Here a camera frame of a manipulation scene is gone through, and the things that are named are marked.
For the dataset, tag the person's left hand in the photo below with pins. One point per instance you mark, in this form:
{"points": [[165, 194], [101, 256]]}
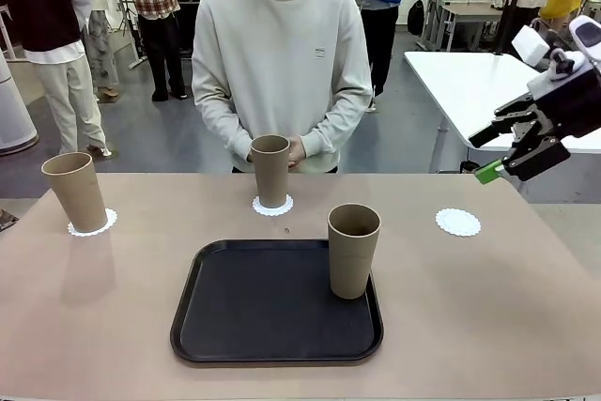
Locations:
{"points": [[297, 151]]}

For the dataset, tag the grey background desk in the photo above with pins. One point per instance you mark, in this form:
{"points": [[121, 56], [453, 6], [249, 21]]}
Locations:
{"points": [[469, 11]]}

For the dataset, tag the white scalloped paper coaster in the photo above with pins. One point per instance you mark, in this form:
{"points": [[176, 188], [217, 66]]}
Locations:
{"points": [[286, 207], [110, 222], [458, 221]]}

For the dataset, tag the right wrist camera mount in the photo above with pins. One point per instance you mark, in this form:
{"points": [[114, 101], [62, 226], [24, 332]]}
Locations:
{"points": [[530, 44]]}

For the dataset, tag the tall tan cup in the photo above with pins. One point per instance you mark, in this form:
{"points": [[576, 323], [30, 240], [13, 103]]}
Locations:
{"points": [[77, 194], [271, 175], [353, 260]]}

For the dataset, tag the black plastic tray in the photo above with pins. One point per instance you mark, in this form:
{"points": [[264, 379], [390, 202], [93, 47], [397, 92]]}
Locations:
{"points": [[263, 307]]}

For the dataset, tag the person in grey sweatshirt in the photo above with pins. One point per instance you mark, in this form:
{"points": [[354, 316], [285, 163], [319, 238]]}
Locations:
{"points": [[282, 44]]}

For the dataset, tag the bystander in grey patterned trousers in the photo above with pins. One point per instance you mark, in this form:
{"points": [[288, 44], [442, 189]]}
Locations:
{"points": [[101, 44]]}

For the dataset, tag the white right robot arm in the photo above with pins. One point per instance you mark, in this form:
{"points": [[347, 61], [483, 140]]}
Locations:
{"points": [[587, 35]]}

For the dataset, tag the white background table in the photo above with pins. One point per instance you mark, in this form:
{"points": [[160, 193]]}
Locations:
{"points": [[469, 91]]}

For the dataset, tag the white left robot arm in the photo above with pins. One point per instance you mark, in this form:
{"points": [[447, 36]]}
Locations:
{"points": [[14, 105]]}

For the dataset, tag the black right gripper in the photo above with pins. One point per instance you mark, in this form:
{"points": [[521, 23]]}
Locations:
{"points": [[577, 107]]}

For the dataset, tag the person's right hand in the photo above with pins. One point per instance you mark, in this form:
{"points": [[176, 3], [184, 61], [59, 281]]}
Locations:
{"points": [[250, 155]]}

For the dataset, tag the person's left forearm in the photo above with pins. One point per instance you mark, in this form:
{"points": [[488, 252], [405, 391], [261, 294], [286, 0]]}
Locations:
{"points": [[338, 119]]}

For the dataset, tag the person's right forearm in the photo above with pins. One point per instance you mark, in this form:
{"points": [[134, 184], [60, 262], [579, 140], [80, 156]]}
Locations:
{"points": [[220, 124]]}

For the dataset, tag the black backpack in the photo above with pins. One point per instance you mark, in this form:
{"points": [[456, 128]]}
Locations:
{"points": [[416, 16]]}

